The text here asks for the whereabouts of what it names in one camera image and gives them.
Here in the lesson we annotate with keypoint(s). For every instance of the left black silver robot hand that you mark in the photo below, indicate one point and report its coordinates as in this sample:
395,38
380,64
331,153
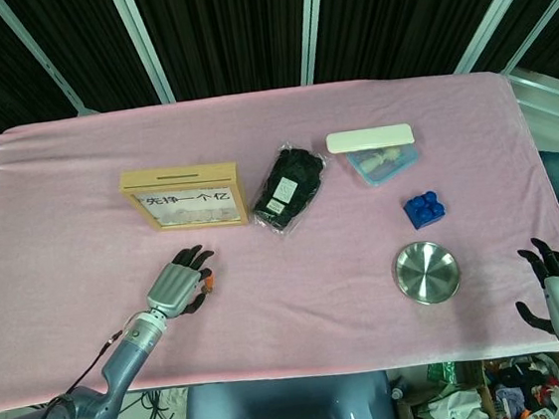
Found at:
173,288

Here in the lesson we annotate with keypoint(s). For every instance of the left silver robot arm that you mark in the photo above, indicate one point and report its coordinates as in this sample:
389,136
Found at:
125,356

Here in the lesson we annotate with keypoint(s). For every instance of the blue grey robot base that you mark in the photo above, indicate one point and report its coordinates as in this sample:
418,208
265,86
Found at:
286,414

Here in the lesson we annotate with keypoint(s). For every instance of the wooden glass-front coin box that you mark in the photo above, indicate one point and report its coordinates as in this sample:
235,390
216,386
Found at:
181,175

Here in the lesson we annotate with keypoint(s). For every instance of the pile of mixed clutter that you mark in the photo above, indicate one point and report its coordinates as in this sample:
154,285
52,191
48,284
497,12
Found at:
484,393

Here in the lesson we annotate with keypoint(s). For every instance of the pink table cloth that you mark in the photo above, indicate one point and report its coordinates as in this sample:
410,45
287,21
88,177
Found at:
316,275

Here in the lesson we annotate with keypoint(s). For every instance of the round stainless steel dish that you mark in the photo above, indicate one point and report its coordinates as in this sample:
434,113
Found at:
427,273

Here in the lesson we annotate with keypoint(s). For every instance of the black item in plastic bag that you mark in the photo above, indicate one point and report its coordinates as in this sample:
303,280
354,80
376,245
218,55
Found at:
287,188

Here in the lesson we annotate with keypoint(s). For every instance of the blue toy building brick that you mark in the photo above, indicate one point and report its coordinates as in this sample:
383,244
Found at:
425,211

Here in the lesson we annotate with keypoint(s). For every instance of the white metal box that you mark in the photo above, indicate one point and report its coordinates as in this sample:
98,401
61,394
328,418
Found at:
554,110

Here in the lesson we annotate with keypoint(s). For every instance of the clear container with blue lid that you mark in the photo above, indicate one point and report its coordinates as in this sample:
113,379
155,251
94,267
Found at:
385,166

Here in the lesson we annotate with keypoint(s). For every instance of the cream long flat case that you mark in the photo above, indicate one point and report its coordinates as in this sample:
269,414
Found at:
369,138

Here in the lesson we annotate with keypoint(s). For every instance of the black curtain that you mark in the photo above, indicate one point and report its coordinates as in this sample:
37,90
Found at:
230,29

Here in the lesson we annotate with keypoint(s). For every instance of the white frame post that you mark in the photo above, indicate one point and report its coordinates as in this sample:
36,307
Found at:
540,24
142,44
310,26
44,59
493,7

